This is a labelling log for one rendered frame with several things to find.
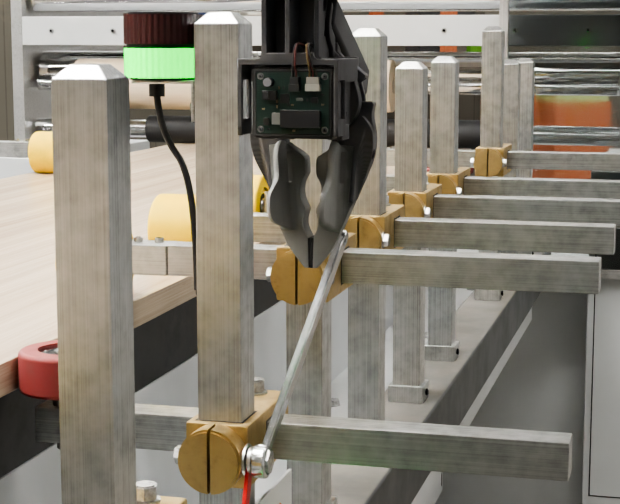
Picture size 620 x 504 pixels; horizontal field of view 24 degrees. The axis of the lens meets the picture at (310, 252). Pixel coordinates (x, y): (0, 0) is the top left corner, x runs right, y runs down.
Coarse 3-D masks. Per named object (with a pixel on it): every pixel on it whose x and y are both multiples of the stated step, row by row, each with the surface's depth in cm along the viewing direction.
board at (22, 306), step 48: (0, 192) 246; (48, 192) 246; (144, 192) 246; (0, 240) 188; (48, 240) 188; (0, 288) 152; (48, 288) 152; (144, 288) 152; (192, 288) 162; (0, 336) 128; (48, 336) 128; (0, 384) 117
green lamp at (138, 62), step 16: (128, 48) 108; (144, 48) 107; (160, 48) 107; (176, 48) 107; (192, 48) 108; (128, 64) 108; (144, 64) 107; (160, 64) 107; (176, 64) 107; (192, 64) 108
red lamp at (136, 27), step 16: (128, 16) 108; (144, 16) 107; (160, 16) 107; (176, 16) 107; (192, 16) 108; (128, 32) 108; (144, 32) 107; (160, 32) 107; (176, 32) 107; (192, 32) 108
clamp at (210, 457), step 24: (264, 408) 115; (192, 432) 111; (216, 432) 109; (240, 432) 110; (264, 432) 114; (192, 456) 109; (216, 456) 109; (240, 456) 109; (192, 480) 110; (216, 480) 109; (240, 480) 111
